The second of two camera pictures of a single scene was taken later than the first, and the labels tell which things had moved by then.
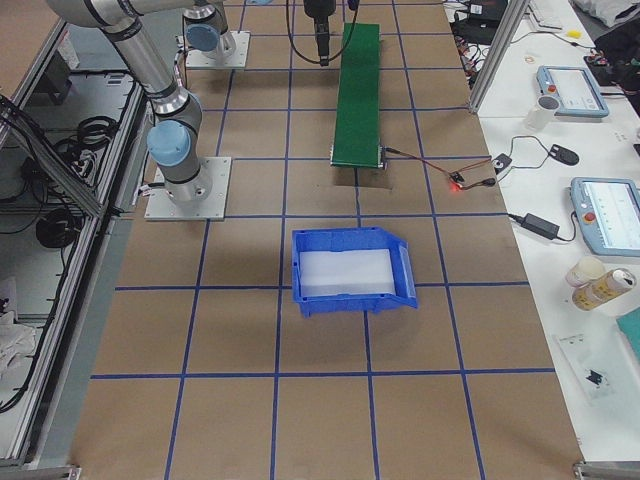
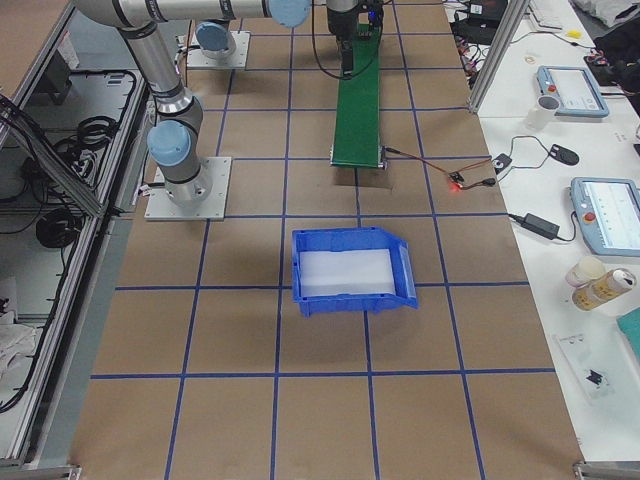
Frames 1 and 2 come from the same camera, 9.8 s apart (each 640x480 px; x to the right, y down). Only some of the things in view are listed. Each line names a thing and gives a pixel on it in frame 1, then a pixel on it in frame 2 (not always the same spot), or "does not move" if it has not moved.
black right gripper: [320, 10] → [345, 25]
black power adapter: [537, 224] does not move
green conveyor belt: [356, 137] does not move
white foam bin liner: [346, 272] does not move
